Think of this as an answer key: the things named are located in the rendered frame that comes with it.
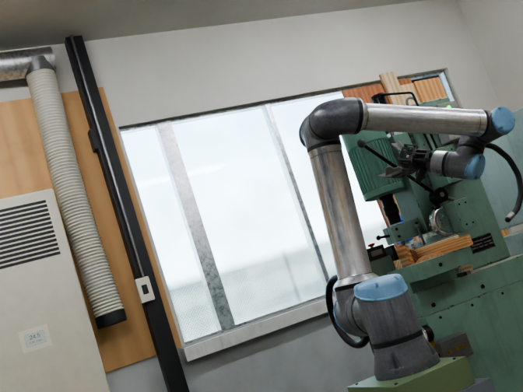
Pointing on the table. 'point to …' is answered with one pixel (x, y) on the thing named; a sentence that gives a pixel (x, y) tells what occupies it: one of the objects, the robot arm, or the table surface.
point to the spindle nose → (390, 209)
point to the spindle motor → (372, 164)
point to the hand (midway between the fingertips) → (384, 161)
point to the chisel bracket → (401, 232)
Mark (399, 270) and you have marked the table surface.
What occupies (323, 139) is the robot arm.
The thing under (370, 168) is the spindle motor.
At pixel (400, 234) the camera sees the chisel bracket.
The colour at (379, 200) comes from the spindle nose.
